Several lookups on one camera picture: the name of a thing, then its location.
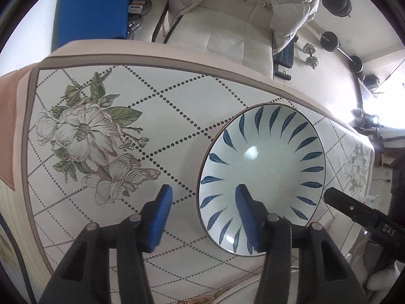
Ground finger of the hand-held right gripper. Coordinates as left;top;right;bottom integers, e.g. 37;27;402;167
323;187;380;230

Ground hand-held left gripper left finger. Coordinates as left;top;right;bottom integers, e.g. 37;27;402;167
38;184;173;304

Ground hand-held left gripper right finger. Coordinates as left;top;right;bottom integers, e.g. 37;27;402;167
236;184;371;304

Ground blue leaf pattern plate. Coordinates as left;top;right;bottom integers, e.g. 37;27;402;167
197;103;326;256

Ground black weight plates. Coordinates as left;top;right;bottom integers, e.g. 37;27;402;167
320;0;352;18

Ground person's right hand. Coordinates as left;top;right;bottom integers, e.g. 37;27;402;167
354;239;402;299

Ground floral dotted tablecloth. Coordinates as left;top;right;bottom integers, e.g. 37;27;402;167
0;40;377;304

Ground chrome dumbbell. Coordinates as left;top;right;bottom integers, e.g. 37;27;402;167
302;42;321;70

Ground black weight bench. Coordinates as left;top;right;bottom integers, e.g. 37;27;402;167
273;36;299;82

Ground black barbell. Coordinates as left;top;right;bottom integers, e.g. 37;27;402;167
319;31;365;74

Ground white tufted sofa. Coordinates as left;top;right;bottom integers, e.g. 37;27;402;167
139;0;277;80

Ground white down jacket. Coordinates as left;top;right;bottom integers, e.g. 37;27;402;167
168;0;322;53

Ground small printed box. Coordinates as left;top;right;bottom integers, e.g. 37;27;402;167
128;0;153;16

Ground black strap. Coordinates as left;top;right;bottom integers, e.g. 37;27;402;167
151;3;186;44

